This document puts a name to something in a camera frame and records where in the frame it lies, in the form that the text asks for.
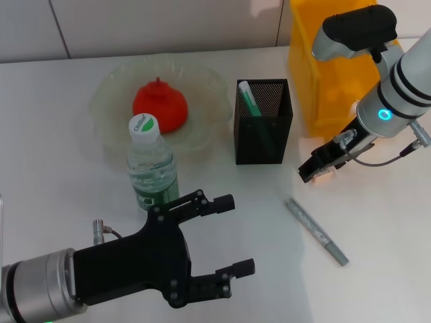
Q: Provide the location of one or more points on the metal wrist connector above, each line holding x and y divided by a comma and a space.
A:
421, 133
98, 230
345, 138

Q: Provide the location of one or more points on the metal left wrist connector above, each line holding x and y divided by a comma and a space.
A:
98, 230

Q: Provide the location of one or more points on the yellow plastic bin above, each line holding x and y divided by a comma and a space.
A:
309, 84

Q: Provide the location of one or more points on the clear water bottle green label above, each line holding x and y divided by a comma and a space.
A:
153, 168

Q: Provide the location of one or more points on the green utility knife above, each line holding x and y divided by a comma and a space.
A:
249, 99

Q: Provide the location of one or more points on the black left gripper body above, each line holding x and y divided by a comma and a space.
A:
134, 266

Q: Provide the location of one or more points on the metal right wrist connector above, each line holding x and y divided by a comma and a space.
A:
345, 138
421, 133

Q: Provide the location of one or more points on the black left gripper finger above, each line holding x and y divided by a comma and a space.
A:
219, 203
239, 267

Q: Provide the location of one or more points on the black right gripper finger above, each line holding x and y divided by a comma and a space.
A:
336, 165
308, 170

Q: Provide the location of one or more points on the orange fruit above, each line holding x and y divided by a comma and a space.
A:
165, 104

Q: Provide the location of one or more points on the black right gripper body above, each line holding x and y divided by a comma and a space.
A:
340, 151

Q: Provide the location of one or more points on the clear green glass fruit plate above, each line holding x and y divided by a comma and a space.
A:
202, 101

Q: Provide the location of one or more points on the beige eraser with barcode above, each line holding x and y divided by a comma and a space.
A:
324, 175

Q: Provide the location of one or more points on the black mesh pen holder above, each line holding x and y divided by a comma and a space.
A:
262, 144

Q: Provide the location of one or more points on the silver grey marker pen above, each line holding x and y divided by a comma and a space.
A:
313, 228

